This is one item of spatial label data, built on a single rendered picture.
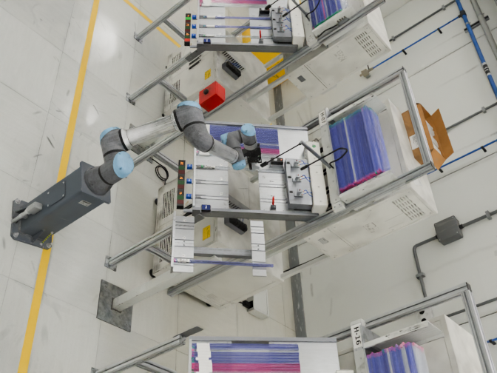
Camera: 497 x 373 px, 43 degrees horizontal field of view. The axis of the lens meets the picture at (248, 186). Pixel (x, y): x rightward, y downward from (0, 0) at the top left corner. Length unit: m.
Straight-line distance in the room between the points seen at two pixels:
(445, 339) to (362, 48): 2.33
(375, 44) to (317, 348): 2.35
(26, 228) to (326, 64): 2.40
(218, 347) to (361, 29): 2.47
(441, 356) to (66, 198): 1.94
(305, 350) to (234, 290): 1.21
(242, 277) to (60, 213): 1.30
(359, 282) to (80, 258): 2.30
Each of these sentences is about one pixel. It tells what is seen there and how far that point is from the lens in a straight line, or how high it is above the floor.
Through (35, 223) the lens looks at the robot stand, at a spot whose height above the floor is 0.15.
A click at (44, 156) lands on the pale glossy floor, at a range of 3.94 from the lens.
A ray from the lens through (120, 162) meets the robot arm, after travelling 3.09.
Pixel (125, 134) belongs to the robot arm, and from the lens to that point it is 3.17.
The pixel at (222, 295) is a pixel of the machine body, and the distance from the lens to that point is 4.25.
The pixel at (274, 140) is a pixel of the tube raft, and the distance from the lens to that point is 3.86.
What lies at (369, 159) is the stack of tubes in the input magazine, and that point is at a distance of 3.45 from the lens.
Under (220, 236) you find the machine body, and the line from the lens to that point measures 3.73.
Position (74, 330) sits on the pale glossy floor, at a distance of 3.57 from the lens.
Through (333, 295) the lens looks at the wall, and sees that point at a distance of 5.16.
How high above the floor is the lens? 2.65
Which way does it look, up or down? 29 degrees down
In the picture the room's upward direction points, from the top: 61 degrees clockwise
